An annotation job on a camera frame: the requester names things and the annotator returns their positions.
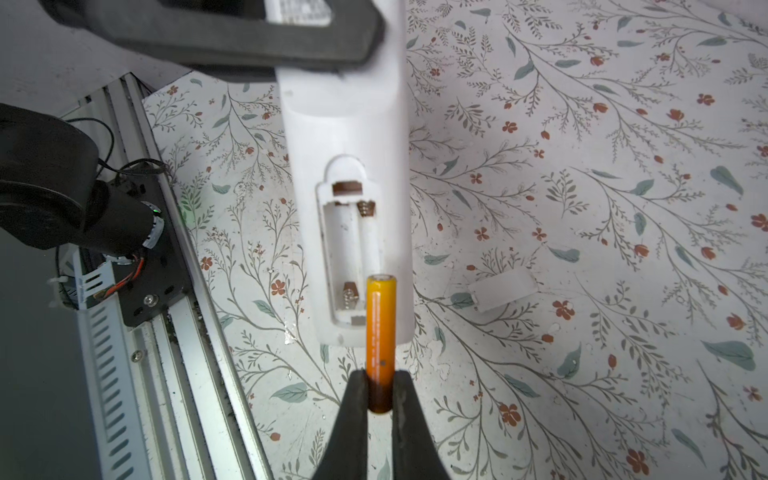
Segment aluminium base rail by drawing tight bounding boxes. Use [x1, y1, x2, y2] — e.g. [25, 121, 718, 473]
[56, 74, 274, 480]

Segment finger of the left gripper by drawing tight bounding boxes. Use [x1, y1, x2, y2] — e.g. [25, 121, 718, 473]
[40, 1, 385, 81]

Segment white remote control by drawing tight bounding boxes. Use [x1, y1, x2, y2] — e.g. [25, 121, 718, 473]
[276, 1, 414, 347]

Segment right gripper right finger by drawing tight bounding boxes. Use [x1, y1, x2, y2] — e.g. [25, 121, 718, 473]
[392, 370, 450, 480]

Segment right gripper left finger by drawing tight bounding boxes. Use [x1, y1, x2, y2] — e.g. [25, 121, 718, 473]
[313, 370, 369, 480]

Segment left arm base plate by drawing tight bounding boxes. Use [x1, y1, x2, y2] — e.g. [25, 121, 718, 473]
[75, 176, 192, 328]

